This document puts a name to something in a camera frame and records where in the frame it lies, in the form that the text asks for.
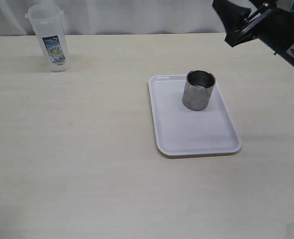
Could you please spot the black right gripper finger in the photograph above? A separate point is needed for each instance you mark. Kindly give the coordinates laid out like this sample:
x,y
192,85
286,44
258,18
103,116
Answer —
x,y
232,16

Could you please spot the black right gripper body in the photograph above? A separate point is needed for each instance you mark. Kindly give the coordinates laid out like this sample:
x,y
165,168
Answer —
x,y
272,22

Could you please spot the stainless steel cup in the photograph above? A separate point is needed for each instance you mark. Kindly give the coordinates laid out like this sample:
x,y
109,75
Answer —
x,y
198,88

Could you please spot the clear plastic container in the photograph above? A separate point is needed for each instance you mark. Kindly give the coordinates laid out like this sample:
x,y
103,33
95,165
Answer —
x,y
46,21

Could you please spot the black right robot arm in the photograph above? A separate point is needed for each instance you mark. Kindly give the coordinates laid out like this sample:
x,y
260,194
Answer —
x,y
272,23

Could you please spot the white plastic tray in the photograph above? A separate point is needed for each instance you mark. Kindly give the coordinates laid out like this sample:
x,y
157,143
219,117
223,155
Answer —
x,y
181,132

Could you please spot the white backdrop curtain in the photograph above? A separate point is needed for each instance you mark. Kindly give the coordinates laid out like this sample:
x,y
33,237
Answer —
x,y
88,17

